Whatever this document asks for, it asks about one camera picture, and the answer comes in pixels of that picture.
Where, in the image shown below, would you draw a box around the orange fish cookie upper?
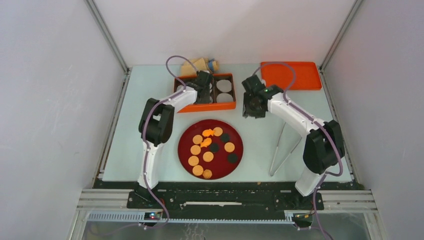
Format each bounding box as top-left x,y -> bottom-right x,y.
202,129 -> 215,138

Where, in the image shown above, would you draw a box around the metal tongs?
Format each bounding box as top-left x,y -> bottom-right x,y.
268,122 -> 302,177

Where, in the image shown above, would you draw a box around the orange fish cookie lower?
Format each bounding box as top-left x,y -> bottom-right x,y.
199,137 -> 212,148

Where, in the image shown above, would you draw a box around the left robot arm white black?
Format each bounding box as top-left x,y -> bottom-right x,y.
135,70 -> 213,208

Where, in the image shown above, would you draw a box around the orange box lid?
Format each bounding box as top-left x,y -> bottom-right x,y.
260,61 -> 322,91

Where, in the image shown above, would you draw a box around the dark red round plate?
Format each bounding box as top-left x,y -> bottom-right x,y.
177,119 -> 244,181

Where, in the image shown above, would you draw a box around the orange cookie box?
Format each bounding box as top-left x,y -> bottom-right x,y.
173,73 -> 237,113

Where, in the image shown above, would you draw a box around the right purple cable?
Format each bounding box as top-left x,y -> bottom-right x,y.
252,61 -> 344,240

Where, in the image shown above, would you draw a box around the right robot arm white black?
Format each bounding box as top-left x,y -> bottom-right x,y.
242,75 -> 345,209

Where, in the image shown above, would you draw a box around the round tan biscuit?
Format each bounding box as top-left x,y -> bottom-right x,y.
224,142 -> 235,153
192,134 -> 203,145
188,155 -> 199,167
213,127 -> 224,137
192,165 -> 204,176
202,151 -> 214,163
190,144 -> 202,156

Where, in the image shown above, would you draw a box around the orange fish cookie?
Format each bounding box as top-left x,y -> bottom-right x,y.
202,129 -> 215,138
199,137 -> 212,148

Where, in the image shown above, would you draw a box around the black sandwich cookie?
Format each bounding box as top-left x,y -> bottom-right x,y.
209,143 -> 220,153
220,133 -> 231,143
227,153 -> 239,164

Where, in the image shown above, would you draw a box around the beige cloth bundle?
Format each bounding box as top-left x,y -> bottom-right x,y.
180,57 -> 220,77

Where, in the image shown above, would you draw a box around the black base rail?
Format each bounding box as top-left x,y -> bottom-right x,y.
126,181 -> 324,221

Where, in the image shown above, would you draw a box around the swirl tan cookie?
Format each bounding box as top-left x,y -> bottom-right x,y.
202,169 -> 213,179

